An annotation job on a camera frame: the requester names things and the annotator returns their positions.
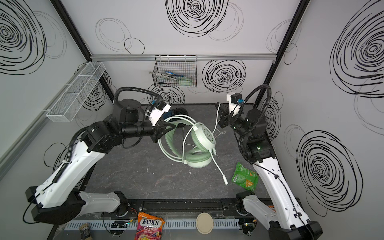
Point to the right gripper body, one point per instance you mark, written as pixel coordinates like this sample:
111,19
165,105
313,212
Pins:
223,114

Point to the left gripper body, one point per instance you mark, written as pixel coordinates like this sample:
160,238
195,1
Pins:
160,131

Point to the mint green headphones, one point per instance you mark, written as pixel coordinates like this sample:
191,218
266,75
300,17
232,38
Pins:
198,144

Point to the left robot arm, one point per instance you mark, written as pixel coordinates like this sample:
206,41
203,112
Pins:
137,113

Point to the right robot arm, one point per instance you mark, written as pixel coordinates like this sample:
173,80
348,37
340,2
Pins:
286,220

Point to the green item in basket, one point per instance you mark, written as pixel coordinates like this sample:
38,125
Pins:
187,81

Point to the green snack bag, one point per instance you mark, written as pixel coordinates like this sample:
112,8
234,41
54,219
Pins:
245,178

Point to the pink Fox's candy bag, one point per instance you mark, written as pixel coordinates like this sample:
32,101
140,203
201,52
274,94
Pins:
149,227

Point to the round beige lid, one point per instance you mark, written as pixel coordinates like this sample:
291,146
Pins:
204,223

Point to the aluminium wall rail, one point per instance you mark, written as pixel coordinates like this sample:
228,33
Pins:
183,57

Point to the black wire basket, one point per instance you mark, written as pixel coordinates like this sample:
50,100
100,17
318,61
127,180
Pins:
166,72

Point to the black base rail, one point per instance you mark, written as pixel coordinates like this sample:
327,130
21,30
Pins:
226,207

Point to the white slotted cable duct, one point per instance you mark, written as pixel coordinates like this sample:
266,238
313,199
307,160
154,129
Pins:
115,225

